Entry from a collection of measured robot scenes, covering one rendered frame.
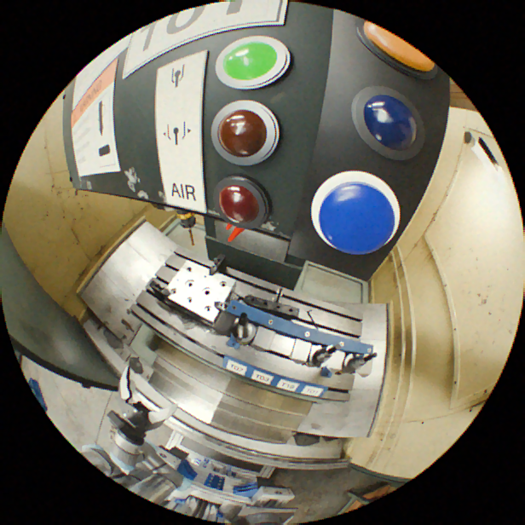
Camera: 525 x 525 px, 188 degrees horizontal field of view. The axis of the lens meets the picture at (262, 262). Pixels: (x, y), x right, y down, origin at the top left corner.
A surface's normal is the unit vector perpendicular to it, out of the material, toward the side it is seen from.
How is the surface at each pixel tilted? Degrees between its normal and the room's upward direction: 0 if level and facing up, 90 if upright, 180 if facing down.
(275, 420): 7
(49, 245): 90
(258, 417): 7
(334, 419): 24
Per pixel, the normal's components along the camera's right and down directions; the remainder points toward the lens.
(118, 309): 0.47, -0.46
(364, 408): -0.29, -0.72
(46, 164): 0.93, 0.33
